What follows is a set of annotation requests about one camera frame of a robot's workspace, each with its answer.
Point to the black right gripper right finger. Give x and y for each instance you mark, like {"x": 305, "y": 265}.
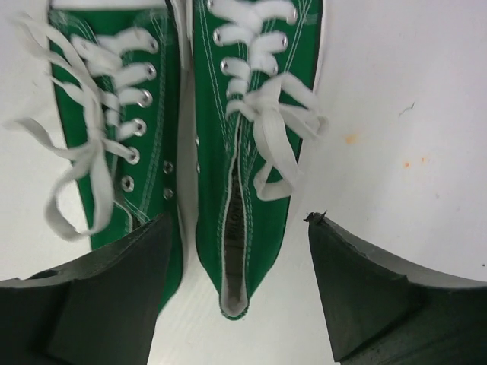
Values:
{"x": 382, "y": 309}

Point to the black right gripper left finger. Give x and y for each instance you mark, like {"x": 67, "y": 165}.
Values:
{"x": 100, "y": 308}

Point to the green canvas sneaker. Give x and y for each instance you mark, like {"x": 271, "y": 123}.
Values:
{"x": 256, "y": 67}
{"x": 116, "y": 68}

